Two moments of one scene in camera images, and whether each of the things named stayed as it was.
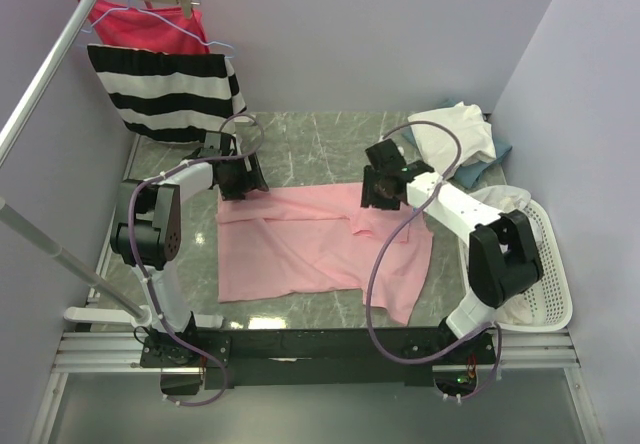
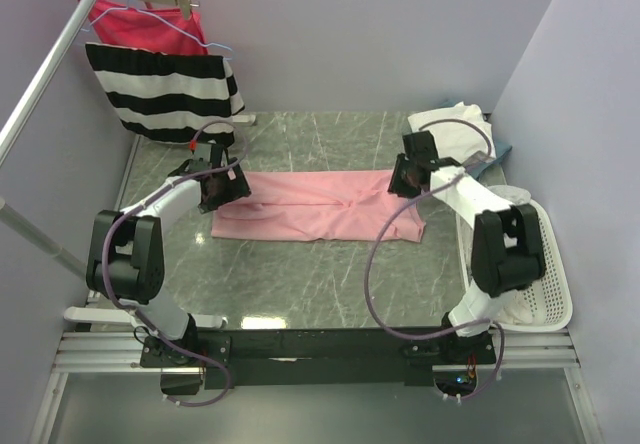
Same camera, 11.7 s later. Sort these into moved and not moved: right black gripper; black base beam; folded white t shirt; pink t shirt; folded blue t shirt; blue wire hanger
Moved: pink t shirt; right black gripper
Not moved: folded blue t shirt; black base beam; blue wire hanger; folded white t shirt
